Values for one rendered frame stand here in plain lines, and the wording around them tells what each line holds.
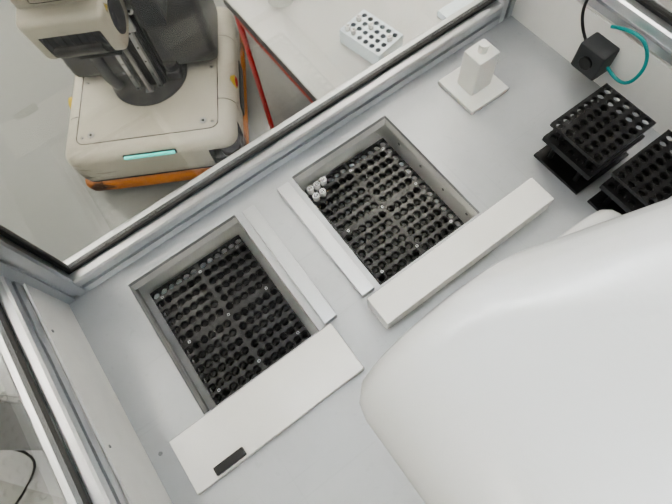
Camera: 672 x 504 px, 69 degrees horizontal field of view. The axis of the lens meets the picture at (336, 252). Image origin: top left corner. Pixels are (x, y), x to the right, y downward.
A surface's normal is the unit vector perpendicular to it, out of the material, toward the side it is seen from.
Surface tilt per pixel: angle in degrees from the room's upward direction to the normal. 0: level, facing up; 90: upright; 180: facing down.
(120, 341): 0
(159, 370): 0
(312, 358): 0
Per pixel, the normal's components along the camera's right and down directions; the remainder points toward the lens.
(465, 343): -0.26, -0.23
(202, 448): -0.07, -0.37
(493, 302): -0.23, -0.55
